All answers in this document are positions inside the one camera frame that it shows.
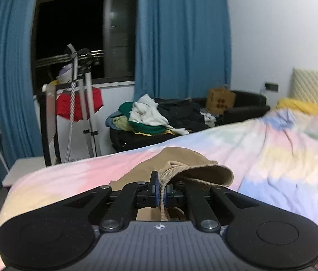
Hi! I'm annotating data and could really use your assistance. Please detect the cream quilted headboard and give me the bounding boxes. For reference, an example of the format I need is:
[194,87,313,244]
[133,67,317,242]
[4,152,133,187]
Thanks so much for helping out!
[289,68,318,103]

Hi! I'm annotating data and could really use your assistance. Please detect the yellow blanket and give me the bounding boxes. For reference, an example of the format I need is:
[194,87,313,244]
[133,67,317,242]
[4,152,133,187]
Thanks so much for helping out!
[276,98,318,116]

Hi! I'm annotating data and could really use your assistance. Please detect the tan t-shirt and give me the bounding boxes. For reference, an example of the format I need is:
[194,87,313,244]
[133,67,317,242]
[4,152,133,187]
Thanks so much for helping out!
[110,147,234,221]

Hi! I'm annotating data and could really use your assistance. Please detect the wall power outlet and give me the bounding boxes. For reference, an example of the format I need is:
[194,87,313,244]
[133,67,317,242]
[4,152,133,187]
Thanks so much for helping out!
[265,82,279,92]

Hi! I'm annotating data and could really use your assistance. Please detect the pastel tie-dye bed cover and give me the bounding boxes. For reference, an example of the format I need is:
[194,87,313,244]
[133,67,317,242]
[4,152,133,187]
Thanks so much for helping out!
[0,108,318,271]

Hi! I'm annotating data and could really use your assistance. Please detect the grey ironing board panel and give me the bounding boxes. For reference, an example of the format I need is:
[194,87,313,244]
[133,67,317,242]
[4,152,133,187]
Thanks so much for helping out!
[41,84,61,166]

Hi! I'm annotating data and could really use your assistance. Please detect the black sofa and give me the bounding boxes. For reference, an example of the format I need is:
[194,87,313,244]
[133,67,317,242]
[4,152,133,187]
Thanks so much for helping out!
[106,91,270,152]

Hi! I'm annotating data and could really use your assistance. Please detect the right blue curtain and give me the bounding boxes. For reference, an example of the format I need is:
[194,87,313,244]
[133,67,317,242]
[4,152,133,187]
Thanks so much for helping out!
[134,0,232,100]

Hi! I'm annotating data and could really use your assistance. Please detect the left blue curtain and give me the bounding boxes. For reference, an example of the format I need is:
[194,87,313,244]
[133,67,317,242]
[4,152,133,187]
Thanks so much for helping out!
[0,0,44,159]

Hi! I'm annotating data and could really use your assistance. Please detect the pile of mixed clothes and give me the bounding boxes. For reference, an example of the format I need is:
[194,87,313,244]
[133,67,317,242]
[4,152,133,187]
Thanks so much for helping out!
[106,94,217,136]

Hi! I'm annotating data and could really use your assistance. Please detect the white bench at bed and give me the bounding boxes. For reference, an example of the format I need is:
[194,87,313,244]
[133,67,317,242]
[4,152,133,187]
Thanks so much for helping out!
[2,157,46,188]

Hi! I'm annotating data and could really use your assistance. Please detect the red garment on stand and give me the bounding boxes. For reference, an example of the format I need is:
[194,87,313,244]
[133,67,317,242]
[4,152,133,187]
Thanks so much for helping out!
[56,87,104,122]

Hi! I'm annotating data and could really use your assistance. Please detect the brown paper bag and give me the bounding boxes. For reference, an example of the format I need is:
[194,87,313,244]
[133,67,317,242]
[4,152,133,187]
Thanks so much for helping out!
[205,87,236,115]

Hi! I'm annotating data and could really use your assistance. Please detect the dark window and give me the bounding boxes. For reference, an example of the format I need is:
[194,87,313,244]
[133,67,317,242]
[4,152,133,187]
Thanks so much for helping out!
[32,0,137,92]

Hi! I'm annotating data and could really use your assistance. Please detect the blue curtain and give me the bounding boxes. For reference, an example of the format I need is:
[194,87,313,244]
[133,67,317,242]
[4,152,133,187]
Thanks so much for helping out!
[0,0,44,159]
[134,0,232,100]

